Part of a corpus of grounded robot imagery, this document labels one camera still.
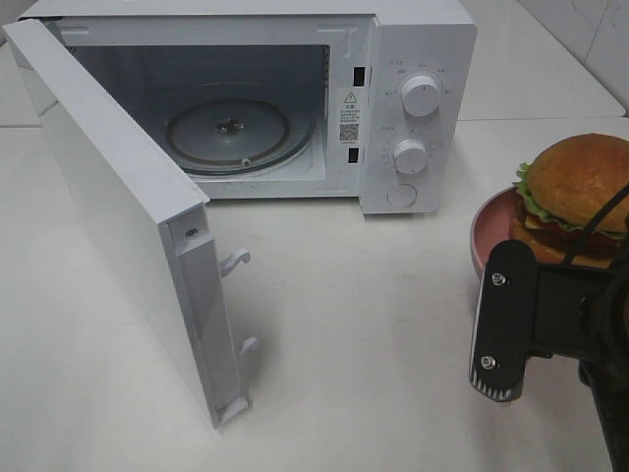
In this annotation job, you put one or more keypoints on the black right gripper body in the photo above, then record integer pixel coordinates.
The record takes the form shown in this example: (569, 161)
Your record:
(579, 313)

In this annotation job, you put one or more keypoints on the burger with lettuce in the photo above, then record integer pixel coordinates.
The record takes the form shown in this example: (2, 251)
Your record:
(561, 191)

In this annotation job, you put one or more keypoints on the pink round plate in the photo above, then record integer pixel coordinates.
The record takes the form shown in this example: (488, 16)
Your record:
(491, 226)

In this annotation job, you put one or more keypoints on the round white door button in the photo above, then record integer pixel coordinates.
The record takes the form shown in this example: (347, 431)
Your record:
(402, 195)

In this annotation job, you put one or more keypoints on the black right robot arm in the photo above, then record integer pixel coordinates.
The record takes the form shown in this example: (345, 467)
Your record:
(608, 384)

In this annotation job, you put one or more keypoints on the lower white microwave knob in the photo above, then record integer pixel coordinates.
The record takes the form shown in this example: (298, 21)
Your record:
(410, 157)

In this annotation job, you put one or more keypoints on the white microwave knob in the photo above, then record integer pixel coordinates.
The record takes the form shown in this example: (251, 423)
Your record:
(420, 94)
(410, 157)

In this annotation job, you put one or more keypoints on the upper white microwave knob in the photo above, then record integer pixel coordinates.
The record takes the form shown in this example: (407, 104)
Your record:
(420, 94)

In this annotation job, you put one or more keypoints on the white microwave oven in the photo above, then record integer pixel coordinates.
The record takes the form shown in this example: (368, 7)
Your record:
(160, 58)

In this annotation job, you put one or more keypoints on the white warning label sticker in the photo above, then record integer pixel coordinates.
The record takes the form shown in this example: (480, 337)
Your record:
(350, 104)

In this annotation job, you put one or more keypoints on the glass microwave turntable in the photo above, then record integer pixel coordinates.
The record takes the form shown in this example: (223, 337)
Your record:
(234, 136)

